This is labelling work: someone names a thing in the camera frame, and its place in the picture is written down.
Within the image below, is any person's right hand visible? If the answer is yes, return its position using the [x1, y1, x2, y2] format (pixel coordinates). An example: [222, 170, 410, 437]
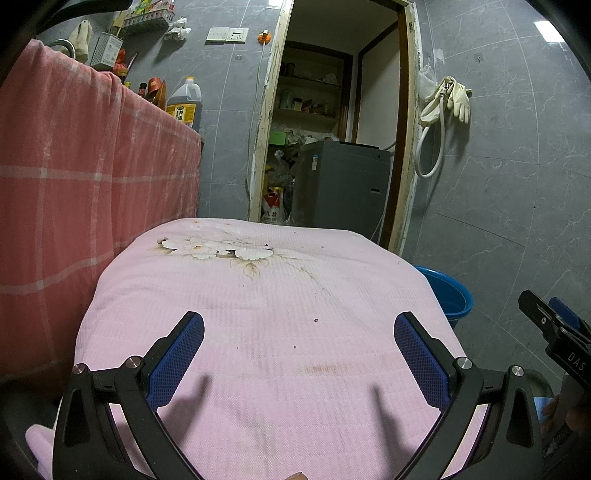
[541, 394, 591, 437]

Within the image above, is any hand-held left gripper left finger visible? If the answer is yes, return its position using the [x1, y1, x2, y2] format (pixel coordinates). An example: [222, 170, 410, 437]
[52, 311, 206, 480]

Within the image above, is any metal box grater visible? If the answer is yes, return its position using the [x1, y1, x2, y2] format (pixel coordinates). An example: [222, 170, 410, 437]
[90, 32, 124, 71]

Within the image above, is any pile of plastic bags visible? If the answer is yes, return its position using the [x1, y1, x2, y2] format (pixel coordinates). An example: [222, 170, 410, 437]
[268, 148, 296, 190]

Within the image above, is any white rag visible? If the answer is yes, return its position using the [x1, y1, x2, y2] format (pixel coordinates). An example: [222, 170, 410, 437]
[165, 17, 192, 41]

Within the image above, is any cream rubber glove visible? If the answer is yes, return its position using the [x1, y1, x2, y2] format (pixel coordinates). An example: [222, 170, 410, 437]
[445, 78, 472, 123]
[419, 85, 447, 128]

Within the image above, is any wooden shelf unit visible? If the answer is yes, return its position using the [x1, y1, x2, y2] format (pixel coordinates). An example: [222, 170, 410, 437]
[277, 41, 354, 139]

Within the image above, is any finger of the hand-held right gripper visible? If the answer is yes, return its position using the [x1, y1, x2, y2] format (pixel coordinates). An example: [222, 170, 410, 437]
[549, 298, 591, 335]
[518, 290, 580, 344]

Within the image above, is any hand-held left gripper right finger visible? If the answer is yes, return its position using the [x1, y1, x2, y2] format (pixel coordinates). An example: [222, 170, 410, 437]
[393, 311, 543, 480]

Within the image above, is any white red sack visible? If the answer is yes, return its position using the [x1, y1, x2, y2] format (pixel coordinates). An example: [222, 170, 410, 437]
[262, 187, 284, 224]

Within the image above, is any wall shelf with seasoning packets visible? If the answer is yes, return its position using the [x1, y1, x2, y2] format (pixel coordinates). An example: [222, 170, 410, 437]
[121, 0, 178, 35]

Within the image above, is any white shower hose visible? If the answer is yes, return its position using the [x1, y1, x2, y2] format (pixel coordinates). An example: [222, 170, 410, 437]
[414, 78, 455, 178]

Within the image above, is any grey washing machine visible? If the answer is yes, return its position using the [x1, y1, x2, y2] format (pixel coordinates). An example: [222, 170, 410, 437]
[291, 141, 393, 245]

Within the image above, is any pink floral blanket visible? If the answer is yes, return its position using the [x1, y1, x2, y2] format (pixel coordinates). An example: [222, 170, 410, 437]
[25, 217, 467, 480]

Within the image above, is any blue plastic basin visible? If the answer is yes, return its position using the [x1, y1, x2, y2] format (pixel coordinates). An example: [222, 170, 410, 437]
[413, 265, 474, 330]

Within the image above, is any clear plastic bag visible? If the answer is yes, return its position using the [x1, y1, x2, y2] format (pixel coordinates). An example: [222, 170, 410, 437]
[418, 65, 439, 100]

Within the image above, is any pink-red plaid towel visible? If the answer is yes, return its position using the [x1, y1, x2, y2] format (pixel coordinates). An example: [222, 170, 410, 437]
[0, 39, 204, 398]

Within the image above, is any large cooking oil bottle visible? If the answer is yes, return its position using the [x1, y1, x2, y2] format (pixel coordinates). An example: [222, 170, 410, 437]
[165, 76, 204, 132]

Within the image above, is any wooden door frame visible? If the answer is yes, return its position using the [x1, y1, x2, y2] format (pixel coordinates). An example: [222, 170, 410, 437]
[248, 0, 423, 257]

